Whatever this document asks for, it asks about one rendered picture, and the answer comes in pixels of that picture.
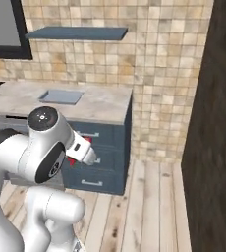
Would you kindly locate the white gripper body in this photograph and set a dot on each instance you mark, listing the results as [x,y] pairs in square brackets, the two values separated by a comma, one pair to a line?
[89,157]

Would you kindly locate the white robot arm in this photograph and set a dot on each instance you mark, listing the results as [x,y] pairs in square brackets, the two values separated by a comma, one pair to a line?
[10,157]

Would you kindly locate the grey blue tray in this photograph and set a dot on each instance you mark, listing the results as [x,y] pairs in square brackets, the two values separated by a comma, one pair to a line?
[62,97]

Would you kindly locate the dark wood fridge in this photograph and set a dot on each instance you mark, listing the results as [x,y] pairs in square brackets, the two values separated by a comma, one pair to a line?
[213,138]

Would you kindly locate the blue drawer front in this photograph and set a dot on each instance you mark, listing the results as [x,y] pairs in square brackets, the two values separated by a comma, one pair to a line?
[113,159]
[111,134]
[108,182]

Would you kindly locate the black framed window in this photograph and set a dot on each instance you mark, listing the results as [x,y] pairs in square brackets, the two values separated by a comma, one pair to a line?
[0,23]

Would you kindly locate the blue wall shelf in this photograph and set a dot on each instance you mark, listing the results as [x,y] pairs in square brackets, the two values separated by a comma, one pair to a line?
[79,33]

